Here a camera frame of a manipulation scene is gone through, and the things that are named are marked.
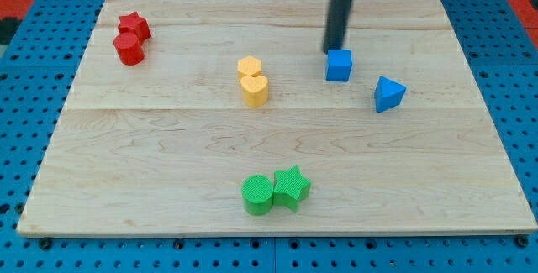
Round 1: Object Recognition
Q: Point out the yellow hexagon block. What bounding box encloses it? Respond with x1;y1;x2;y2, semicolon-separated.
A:
237;56;262;81

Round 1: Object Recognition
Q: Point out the red star block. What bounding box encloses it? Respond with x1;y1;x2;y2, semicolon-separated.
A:
118;12;151;43

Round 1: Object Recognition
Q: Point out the yellow heart block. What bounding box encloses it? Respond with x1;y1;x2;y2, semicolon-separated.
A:
240;76;269;108

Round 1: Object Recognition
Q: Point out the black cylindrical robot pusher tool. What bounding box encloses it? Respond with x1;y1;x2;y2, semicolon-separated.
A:
322;0;353;54

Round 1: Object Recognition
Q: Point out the red cylinder block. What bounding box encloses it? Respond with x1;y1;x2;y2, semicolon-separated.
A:
113;32;145;66

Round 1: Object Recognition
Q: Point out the blue triangle block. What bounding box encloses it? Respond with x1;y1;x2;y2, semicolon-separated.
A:
374;76;407;113

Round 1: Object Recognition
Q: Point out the green cylinder block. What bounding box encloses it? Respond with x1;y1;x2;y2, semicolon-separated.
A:
241;175;273;216

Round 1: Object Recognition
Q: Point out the light wooden board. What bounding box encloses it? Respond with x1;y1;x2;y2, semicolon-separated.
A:
17;0;537;238

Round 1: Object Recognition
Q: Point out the green star block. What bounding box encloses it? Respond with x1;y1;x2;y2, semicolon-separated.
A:
273;165;311;212

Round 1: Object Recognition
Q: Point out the blue cube block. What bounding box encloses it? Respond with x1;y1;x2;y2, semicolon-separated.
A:
325;49;353;82

